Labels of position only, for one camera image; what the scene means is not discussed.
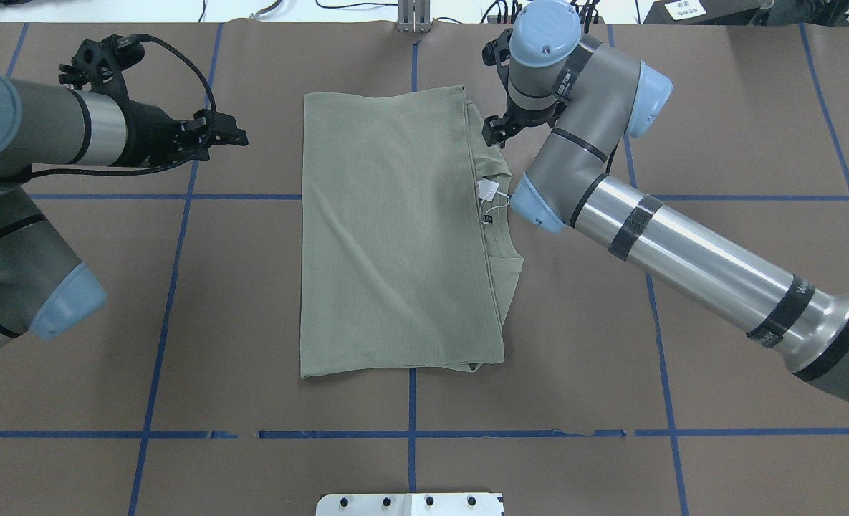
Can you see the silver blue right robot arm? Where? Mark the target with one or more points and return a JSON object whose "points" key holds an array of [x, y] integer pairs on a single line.
{"points": [[593, 96]]}

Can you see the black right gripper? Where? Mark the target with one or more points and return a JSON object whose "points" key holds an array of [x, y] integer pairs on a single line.
{"points": [[497, 132]]}

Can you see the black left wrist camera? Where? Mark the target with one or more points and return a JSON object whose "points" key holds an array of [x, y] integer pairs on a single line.
{"points": [[99, 65]]}

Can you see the olive green long-sleeve shirt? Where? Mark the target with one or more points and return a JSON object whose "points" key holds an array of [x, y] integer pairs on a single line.
{"points": [[402, 265]]}

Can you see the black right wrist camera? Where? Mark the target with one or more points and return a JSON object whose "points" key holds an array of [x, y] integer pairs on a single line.
{"points": [[496, 53]]}

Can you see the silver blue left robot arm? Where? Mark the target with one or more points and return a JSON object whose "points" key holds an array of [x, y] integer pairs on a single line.
{"points": [[85, 125]]}

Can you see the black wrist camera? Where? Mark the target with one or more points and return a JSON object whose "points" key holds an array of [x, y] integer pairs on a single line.
{"points": [[496, 53], [99, 65]]}

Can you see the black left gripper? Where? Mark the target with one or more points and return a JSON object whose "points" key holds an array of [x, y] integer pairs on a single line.
{"points": [[150, 134]]}

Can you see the grey aluminium frame post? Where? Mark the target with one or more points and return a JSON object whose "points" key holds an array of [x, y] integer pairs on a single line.
{"points": [[414, 16]]}

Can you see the white paper hang tag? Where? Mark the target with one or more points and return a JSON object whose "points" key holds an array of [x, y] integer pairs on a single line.
{"points": [[486, 189]]}

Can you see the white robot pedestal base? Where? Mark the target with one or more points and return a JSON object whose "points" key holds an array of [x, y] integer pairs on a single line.
{"points": [[435, 503]]}

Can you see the black device with label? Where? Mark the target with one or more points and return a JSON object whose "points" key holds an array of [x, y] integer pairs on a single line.
{"points": [[715, 13]]}

